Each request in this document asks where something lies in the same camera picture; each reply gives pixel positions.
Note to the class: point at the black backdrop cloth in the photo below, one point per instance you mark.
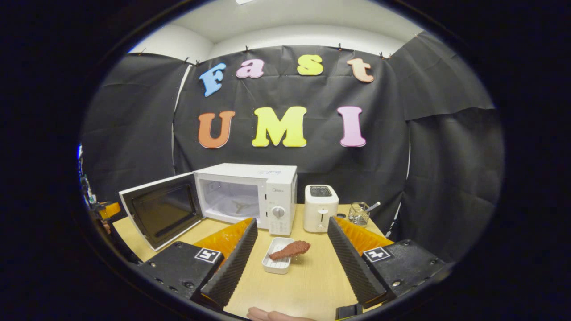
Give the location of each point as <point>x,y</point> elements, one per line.
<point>290,93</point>

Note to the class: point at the brown chicken leg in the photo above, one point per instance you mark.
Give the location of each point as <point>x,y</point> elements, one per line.
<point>290,249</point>

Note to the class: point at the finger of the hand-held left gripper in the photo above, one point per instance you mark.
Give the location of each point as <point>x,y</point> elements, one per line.
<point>110,210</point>

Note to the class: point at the white microwave oven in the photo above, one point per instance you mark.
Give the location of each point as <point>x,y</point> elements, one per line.
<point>250,171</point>

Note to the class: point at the ceiling light panel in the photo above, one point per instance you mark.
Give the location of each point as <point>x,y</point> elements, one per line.
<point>244,2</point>

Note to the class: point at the glass turntable plate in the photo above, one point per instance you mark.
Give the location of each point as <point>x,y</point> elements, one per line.
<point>241,208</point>

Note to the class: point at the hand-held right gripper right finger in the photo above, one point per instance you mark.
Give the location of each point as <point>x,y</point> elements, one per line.
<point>352,267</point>

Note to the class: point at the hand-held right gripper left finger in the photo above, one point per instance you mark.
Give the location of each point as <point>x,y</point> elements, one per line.
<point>232,267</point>

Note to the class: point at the white rectangular tray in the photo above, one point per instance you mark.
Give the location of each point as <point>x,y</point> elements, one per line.
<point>277,265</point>

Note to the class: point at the cream toaster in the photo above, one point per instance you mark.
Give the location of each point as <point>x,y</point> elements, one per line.
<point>321,209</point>

